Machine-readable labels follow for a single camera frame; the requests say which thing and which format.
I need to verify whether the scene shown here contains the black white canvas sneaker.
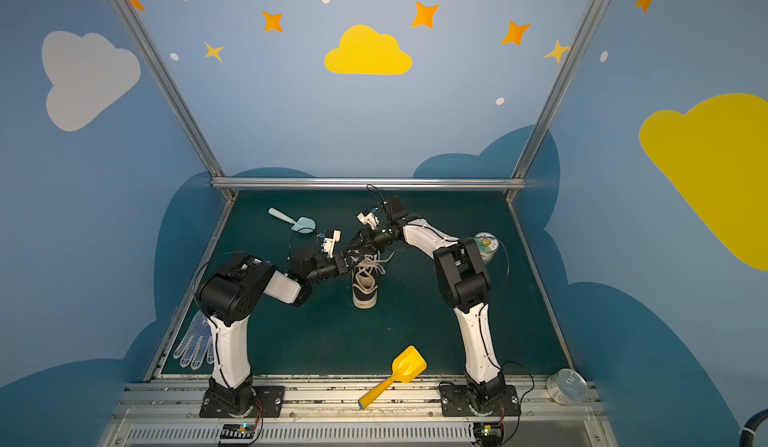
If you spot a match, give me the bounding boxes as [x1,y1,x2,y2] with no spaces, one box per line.
[352,252,385,310]

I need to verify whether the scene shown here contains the white shoelace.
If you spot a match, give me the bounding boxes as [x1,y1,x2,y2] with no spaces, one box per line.
[352,252,393,290]

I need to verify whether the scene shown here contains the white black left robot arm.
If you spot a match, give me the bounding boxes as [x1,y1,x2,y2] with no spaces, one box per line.
[195,251,352,395]

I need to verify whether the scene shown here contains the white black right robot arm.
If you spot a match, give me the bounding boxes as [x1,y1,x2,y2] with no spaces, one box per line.
[344,216,506,405]

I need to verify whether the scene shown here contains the light blue toy shovel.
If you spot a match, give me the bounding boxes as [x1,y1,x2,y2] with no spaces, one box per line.
[268,207,316,234]

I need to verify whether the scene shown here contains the printed paper cup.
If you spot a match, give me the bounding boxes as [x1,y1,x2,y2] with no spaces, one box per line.
[473,232,500,264]

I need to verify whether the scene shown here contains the yellow toy shovel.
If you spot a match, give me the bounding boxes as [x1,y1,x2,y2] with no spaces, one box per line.
[358,345,427,410]

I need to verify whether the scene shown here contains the blue dotted work glove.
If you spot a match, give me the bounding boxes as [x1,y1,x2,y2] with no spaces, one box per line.
[173,312,215,371]

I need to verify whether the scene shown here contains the left electronics board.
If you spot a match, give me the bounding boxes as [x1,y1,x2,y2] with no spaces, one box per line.
[217,423,259,446]

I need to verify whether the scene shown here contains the electronics board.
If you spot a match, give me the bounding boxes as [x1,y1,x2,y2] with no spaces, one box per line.
[217,423,259,446]
[472,423,504,447]

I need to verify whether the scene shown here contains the right electronics board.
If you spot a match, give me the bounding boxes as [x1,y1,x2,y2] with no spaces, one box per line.
[472,423,504,447]

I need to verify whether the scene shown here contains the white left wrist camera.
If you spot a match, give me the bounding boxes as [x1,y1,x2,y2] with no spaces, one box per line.
[317,229,341,258]

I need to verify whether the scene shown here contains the aluminium back frame bar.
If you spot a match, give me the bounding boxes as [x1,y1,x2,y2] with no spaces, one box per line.
[211,177,526,191]

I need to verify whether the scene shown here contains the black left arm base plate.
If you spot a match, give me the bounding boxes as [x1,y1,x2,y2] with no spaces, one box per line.
[199,384,285,419]

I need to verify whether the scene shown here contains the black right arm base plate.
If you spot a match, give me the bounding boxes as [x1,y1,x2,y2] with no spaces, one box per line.
[437,382,521,417]

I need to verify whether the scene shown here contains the aluminium front rail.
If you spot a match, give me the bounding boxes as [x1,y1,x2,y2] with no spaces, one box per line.
[99,375,618,446]

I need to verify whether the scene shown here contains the aluminium left frame post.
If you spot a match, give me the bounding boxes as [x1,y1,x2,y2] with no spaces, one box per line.
[108,0,226,180]

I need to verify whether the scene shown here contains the aluminium frame post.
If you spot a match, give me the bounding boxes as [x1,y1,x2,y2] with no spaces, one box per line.
[505,0,611,207]
[108,0,226,180]

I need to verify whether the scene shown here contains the aluminium right frame post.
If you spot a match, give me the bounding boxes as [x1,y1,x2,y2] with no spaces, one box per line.
[505,0,611,207]

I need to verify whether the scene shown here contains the black corrugated hose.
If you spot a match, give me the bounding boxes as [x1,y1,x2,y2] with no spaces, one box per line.
[739,408,768,447]

